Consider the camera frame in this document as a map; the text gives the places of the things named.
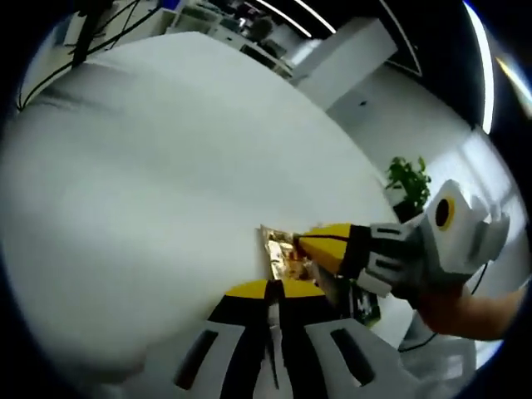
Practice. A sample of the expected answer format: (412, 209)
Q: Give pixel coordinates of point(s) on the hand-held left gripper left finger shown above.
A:
(224, 365)

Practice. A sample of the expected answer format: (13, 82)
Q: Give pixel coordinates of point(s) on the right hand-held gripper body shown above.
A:
(461, 249)

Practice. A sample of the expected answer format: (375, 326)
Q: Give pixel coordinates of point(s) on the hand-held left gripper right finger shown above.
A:
(324, 374)

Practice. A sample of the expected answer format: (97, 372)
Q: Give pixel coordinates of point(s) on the black green skincare sachet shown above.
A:
(365, 307)

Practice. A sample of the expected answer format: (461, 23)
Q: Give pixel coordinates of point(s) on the gold foil skincare sachet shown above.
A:
(280, 253)

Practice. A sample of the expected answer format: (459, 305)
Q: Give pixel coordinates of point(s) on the green potted plant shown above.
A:
(409, 183)

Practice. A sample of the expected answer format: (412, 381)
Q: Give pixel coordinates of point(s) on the ceiling light strip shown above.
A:
(484, 62)

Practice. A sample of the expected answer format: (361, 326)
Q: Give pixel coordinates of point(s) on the blue box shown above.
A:
(170, 3)

